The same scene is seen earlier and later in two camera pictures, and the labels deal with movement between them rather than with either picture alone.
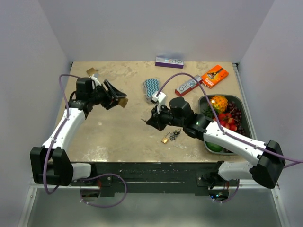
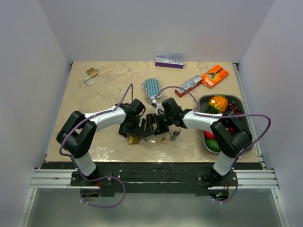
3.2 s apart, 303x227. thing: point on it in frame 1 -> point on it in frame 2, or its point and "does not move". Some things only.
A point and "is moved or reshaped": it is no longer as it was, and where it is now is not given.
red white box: (189, 86) does not move
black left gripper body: (106, 100) -> (133, 128)
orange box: (214, 76) does not move
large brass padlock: (91, 71) does not move
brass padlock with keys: (122, 102) is moved or reshaped
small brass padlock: (164, 140) does not move
